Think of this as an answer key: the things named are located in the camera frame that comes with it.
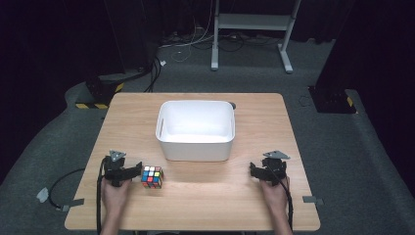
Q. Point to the person's left hand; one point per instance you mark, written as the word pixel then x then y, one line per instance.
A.
pixel 114 197

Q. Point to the multicoloured puzzle cube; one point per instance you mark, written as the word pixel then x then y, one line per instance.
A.
pixel 152 177

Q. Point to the person's right hand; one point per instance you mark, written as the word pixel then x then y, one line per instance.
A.
pixel 275 197

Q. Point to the black base with yellow mark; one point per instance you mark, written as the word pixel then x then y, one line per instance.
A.
pixel 332 101

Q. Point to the black base with yellow stripes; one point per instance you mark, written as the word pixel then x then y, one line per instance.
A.
pixel 101 91

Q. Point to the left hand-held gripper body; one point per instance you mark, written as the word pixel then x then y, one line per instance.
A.
pixel 115 171

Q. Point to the grey metal stand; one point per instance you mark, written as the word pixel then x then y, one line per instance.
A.
pixel 248 22

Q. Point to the grey tape strip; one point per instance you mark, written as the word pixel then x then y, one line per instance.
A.
pixel 74 203
pixel 311 199

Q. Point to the white plastic bin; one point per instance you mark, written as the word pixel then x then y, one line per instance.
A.
pixel 195 130

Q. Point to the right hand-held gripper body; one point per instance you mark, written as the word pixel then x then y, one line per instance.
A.
pixel 274 169

